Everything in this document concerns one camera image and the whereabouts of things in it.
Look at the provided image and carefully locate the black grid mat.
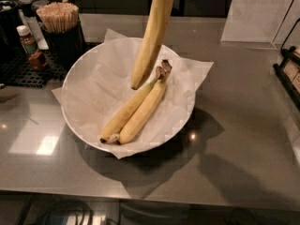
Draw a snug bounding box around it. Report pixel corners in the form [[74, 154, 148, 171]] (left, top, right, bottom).
[[0, 41, 98, 89]]

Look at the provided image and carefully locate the black container left edge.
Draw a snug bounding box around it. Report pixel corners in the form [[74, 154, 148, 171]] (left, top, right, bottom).
[[0, 0, 22, 63]]

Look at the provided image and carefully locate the white parchment paper liner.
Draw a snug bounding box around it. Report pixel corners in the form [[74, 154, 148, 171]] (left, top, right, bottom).
[[51, 28, 215, 160]]

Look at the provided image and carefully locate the small brown sauce bottle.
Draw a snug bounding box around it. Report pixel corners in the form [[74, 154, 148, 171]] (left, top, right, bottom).
[[17, 25, 47, 71]]

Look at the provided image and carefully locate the bundle of wooden chopsticks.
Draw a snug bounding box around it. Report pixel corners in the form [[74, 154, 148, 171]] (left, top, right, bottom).
[[37, 2, 79, 33]]

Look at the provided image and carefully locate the clear acrylic stand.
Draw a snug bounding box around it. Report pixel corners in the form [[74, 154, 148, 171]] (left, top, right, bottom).
[[221, 0, 300, 44]]

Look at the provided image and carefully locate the yellow banana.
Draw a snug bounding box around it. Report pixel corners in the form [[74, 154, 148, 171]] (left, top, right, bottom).
[[117, 59, 173, 144], [131, 0, 173, 90], [99, 67, 165, 143]]

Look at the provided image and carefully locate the black chopstick holder cup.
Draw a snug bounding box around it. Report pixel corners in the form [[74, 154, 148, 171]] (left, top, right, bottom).
[[42, 22, 86, 71]]

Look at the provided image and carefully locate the white bowl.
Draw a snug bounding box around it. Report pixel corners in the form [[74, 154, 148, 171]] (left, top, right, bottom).
[[60, 37, 197, 155]]

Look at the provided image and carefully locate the dark jar grey lid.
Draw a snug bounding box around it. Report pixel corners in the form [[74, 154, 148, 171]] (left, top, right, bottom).
[[18, 0, 36, 17]]

